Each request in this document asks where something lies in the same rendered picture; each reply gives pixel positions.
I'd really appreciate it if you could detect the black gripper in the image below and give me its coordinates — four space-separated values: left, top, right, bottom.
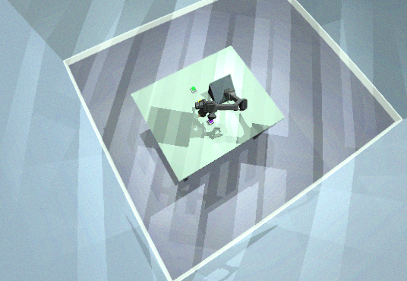
199 99 216 121

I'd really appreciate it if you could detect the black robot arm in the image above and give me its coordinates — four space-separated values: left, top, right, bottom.
195 88 248 117

